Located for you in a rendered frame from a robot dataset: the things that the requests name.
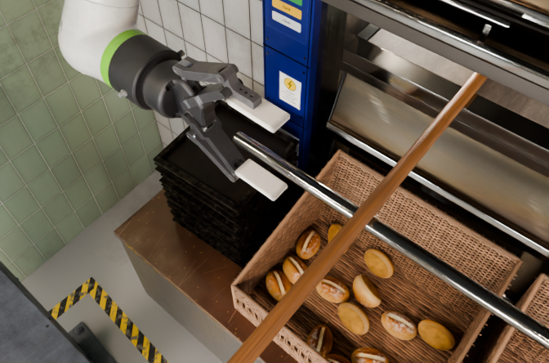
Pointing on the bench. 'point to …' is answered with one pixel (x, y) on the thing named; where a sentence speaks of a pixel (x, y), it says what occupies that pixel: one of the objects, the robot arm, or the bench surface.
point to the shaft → (352, 228)
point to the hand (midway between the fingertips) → (274, 157)
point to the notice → (289, 90)
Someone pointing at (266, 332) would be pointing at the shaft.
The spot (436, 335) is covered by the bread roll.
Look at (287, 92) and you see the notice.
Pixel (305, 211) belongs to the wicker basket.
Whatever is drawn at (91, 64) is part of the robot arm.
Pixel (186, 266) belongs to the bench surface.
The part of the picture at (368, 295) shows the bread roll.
